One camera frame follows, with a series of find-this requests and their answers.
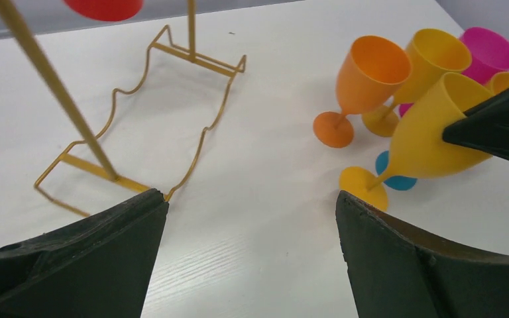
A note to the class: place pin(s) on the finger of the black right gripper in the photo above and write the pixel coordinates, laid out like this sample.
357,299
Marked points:
485,127

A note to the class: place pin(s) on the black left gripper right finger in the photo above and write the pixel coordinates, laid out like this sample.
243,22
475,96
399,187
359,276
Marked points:
397,269

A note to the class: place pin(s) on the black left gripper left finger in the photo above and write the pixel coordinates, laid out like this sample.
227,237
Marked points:
99,266

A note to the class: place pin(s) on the pink wine glass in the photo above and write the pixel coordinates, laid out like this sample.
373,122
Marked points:
490,53

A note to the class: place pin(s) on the yellow wine glass row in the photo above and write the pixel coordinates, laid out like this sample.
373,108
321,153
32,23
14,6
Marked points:
417,149

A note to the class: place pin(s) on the orange wine glass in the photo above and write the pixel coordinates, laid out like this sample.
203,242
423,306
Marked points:
373,70

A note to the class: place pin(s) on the red wine glass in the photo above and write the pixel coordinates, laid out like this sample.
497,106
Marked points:
106,10

